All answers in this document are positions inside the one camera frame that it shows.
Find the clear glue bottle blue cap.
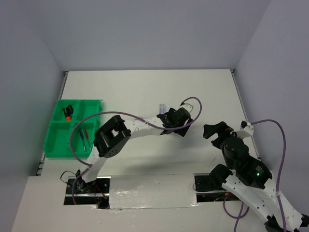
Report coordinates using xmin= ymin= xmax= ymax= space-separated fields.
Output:
xmin=159 ymin=103 xmax=166 ymax=114

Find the orange-capped black highlighter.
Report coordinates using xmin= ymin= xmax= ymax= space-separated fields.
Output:
xmin=63 ymin=107 xmax=71 ymax=121

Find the red gel pen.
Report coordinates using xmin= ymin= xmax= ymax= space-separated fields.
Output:
xmin=83 ymin=129 xmax=92 ymax=150

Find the blue-capped black highlighter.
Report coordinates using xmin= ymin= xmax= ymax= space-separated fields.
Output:
xmin=67 ymin=105 xmax=74 ymax=117

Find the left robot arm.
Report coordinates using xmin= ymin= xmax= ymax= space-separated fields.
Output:
xmin=76 ymin=104 xmax=193 ymax=193

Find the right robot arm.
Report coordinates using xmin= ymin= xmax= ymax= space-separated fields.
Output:
xmin=203 ymin=121 xmax=309 ymax=232

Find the green four-compartment plastic bin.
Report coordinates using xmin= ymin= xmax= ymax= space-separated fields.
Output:
xmin=43 ymin=99 xmax=103 ymax=159

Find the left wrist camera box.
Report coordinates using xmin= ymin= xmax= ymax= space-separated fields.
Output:
xmin=179 ymin=103 xmax=194 ymax=113

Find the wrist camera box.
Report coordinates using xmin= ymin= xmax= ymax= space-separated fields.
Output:
xmin=236 ymin=121 xmax=254 ymax=139
xmin=179 ymin=103 xmax=194 ymax=113

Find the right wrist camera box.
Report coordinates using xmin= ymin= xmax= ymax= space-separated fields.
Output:
xmin=236 ymin=121 xmax=254 ymax=139

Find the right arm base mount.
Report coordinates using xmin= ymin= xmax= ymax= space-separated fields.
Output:
xmin=192 ymin=174 xmax=239 ymax=203

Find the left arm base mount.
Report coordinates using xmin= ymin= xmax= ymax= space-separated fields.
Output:
xmin=63 ymin=176 xmax=111 ymax=209

